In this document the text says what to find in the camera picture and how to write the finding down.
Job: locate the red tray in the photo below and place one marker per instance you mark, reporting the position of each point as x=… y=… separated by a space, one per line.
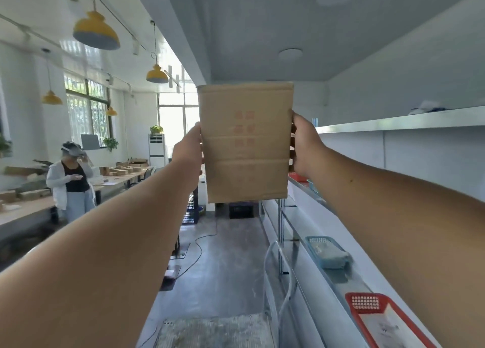
x=299 y=177

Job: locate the clear plastic chair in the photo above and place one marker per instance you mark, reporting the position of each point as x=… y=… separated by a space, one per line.
x=278 y=283

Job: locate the person's right thumb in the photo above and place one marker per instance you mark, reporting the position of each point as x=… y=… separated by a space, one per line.
x=297 y=119

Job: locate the person's left thumb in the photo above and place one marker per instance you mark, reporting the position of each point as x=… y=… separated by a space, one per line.
x=199 y=137

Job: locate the person's left hand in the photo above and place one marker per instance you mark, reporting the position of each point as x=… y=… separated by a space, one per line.
x=186 y=150

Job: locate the brown cardboard box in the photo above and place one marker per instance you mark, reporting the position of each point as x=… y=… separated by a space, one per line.
x=246 y=143

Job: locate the person's right forearm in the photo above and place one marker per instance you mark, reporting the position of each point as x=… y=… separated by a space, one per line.
x=409 y=238

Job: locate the black plastic crate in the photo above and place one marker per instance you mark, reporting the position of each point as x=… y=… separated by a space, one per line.
x=242 y=210

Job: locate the person's right hand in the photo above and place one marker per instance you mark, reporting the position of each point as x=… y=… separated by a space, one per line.
x=307 y=147

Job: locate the large yellow pendant lamp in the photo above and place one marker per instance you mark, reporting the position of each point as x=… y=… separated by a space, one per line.
x=95 y=31

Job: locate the person's left forearm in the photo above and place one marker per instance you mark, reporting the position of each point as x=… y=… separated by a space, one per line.
x=94 y=260

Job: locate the metal wall shelf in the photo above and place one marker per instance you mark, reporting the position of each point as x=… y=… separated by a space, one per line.
x=398 y=122

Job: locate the white headset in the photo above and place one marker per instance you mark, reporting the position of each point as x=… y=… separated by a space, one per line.
x=72 y=149

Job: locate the red plastic basket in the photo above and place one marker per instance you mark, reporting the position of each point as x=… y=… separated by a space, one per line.
x=382 y=321

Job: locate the barred window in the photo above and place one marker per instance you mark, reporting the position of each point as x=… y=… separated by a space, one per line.
x=88 y=113

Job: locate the green potted plant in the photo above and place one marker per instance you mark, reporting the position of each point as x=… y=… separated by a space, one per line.
x=156 y=129
x=111 y=144

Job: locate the white standing air conditioner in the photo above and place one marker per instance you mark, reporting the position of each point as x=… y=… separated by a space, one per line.
x=156 y=150

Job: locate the blue plastic basket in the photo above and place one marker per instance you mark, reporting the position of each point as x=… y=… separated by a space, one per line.
x=327 y=251

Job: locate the grey floor mat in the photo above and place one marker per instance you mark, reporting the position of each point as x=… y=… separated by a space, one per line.
x=212 y=332

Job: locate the white object on shelf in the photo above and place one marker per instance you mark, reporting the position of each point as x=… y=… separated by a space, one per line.
x=426 y=108

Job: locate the group of small cardboard boxes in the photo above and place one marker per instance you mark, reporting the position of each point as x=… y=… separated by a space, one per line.
x=123 y=168

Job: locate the long wooden work table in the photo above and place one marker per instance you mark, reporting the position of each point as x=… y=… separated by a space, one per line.
x=30 y=207

